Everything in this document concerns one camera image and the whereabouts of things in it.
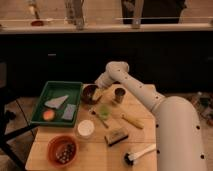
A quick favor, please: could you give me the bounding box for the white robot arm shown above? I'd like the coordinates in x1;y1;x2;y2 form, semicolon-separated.
95;61;207;171

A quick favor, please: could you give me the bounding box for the dark purple bowl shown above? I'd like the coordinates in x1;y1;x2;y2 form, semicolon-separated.
81;84;100;105

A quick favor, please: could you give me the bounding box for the orange bowl with contents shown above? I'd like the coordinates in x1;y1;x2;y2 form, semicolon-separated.
46;135;78;168

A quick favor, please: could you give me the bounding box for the small metal cup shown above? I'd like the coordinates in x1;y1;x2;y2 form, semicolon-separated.
115;88;126;103

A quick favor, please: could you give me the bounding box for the grey square cloth piece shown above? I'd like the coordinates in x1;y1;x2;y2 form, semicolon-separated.
62;104;76;120

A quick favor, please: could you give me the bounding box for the black and tan block sponge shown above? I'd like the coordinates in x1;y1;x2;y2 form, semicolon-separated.
104;128;128;147

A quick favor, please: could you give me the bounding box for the green plastic tray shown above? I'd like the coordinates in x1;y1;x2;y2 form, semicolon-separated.
31;81;83;127

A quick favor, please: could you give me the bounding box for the grey triangular cloth piece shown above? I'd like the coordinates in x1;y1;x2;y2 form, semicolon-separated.
44;95;68;109

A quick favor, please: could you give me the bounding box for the orange peach fruit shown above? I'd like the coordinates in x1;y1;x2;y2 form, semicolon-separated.
43;109;55;121

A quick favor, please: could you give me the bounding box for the small red dish on counter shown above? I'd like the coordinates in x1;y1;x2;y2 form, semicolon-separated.
31;20;44;26

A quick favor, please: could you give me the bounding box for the green handled small brush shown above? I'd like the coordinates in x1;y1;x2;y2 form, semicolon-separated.
89;105;109;129

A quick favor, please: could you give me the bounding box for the white handled dish brush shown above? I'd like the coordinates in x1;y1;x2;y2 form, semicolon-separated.
124;144;156;166

